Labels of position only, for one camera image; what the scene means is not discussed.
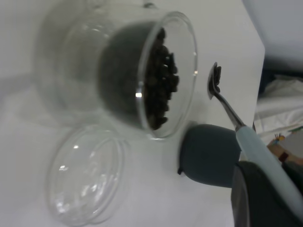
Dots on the white crumpled cloth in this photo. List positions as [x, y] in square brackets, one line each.
[281, 101]

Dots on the colourful printed package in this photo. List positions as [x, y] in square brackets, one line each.
[287, 147]

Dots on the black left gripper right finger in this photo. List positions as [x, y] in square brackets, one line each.
[294, 173]

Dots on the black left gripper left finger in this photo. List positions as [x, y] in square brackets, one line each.
[260, 203]

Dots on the clear double-wall glass cup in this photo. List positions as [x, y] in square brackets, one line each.
[82, 78]

